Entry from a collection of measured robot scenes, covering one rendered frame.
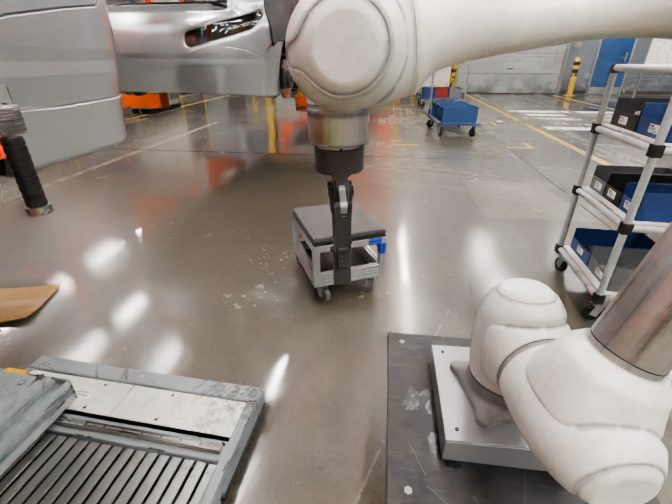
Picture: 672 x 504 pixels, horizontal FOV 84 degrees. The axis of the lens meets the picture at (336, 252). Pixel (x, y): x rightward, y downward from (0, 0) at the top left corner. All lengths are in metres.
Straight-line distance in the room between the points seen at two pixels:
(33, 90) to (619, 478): 1.48
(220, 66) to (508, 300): 2.72
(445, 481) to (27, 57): 1.43
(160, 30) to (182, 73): 0.29
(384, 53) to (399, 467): 0.74
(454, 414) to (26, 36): 1.41
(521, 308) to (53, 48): 1.38
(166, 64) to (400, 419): 2.85
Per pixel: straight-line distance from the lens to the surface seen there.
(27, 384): 1.38
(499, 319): 0.77
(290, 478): 1.20
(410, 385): 1.01
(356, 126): 0.54
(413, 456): 0.89
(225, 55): 3.12
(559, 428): 0.65
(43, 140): 1.38
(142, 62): 3.32
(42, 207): 0.93
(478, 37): 0.42
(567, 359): 0.65
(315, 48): 0.33
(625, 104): 2.13
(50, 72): 1.43
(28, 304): 2.25
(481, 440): 0.86
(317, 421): 1.30
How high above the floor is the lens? 1.02
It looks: 27 degrees down
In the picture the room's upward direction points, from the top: straight up
